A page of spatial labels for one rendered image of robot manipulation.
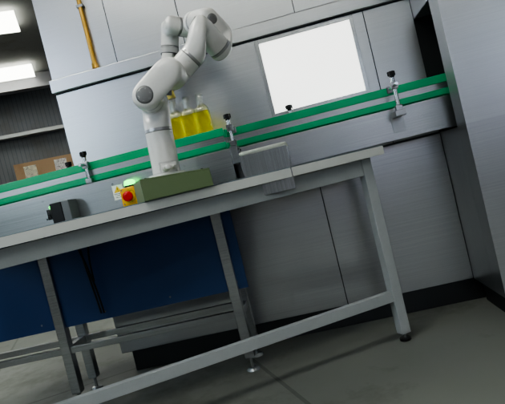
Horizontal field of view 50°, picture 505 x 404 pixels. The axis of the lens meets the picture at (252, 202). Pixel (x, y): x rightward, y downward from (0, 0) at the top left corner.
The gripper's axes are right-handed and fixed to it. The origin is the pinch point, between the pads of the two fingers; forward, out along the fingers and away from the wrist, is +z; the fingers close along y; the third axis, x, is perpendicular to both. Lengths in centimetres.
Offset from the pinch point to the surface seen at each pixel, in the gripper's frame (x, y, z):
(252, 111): 34.4, -11.6, 6.4
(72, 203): -33, 19, 47
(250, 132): 35.0, 4.2, 17.0
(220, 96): 19.8, -11.8, 0.3
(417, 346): 100, 25, 96
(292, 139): 52, 7, 20
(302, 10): 55, -14, -38
